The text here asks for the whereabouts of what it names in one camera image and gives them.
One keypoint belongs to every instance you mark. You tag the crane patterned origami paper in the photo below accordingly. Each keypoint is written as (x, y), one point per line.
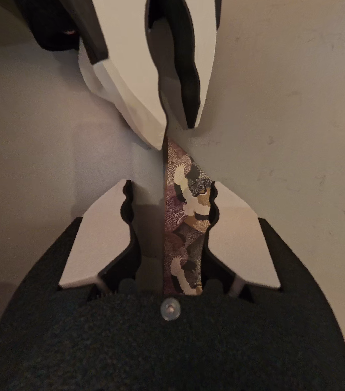
(181, 213)

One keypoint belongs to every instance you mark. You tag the person's left hand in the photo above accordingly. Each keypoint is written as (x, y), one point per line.
(50, 24)

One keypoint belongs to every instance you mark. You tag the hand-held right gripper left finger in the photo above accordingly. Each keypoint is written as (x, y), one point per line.
(99, 244)

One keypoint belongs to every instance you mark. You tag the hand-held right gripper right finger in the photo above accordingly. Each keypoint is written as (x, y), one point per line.
(242, 247)

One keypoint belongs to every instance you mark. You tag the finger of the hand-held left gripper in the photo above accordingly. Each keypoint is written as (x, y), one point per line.
(126, 61)
(206, 36)

